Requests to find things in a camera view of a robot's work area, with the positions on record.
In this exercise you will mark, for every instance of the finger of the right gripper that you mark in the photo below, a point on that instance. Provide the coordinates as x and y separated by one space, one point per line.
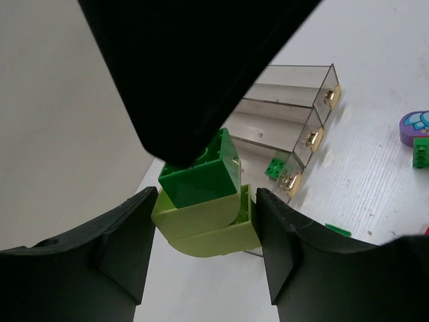
181 67

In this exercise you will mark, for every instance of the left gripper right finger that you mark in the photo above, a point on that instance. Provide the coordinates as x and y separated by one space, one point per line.
316 274

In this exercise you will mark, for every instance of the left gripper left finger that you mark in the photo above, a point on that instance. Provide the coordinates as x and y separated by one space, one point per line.
94 272

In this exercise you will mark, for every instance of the lime arch green brick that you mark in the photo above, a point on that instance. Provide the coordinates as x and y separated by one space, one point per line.
205 210

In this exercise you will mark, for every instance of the small green curved piece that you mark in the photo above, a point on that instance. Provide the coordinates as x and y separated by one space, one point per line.
338 230

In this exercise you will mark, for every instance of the green and red brick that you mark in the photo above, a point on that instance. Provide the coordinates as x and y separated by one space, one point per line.
420 152

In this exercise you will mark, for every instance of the purple flower brick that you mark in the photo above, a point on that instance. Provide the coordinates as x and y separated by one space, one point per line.
413 125

